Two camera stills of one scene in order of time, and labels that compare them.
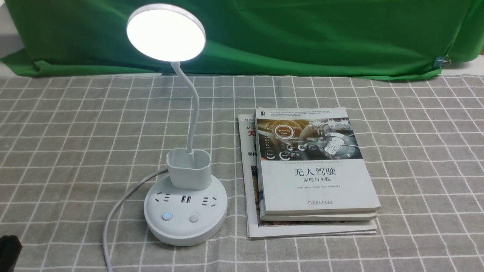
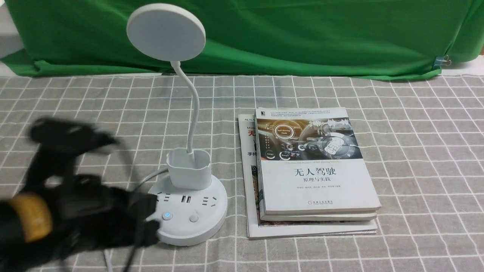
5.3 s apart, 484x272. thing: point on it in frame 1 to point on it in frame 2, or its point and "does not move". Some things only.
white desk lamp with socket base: (186, 208) does not move
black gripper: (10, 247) to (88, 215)
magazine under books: (257, 229) does not move
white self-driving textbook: (309, 161) does not move
